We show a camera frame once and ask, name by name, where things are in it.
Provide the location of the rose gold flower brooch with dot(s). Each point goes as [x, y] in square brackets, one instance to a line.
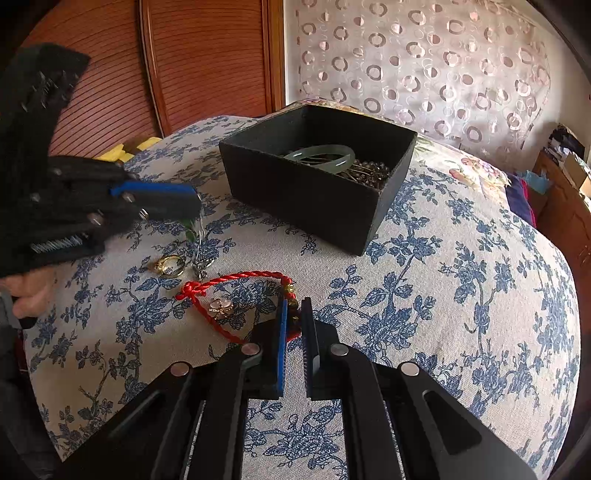
[220, 308]

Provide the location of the cardboard box on cabinet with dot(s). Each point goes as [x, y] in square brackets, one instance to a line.
[579, 173]

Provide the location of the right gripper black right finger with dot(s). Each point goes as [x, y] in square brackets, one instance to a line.
[329, 364]

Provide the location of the yellow plush toy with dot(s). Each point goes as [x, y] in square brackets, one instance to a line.
[123, 152]

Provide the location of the circle patterned sheer curtain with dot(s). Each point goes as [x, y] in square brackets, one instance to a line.
[473, 74]

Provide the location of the black square storage box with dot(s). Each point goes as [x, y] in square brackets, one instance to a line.
[339, 210]

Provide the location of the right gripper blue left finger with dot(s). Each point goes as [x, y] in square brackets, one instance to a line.
[266, 379]

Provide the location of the wooden side cabinet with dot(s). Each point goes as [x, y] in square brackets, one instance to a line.
[565, 220]

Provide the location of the teal cloth beside bed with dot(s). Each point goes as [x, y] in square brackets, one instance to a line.
[537, 183]

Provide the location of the dark blue bed sheet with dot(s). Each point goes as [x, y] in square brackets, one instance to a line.
[517, 194]

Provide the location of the silver pendant necklace green stone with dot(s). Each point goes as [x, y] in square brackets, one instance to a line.
[200, 259]

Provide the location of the pale green jade bangle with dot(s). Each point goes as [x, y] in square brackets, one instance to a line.
[333, 159]

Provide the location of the brown wooden wardrobe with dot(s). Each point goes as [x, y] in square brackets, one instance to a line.
[158, 66]

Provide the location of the person's left hand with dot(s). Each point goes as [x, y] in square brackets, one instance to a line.
[33, 291]

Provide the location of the blue floral white blanket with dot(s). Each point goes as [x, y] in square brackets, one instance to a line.
[474, 295]

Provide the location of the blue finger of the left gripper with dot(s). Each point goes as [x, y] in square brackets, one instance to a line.
[161, 188]

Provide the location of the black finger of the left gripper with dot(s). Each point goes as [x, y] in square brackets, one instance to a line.
[163, 208]

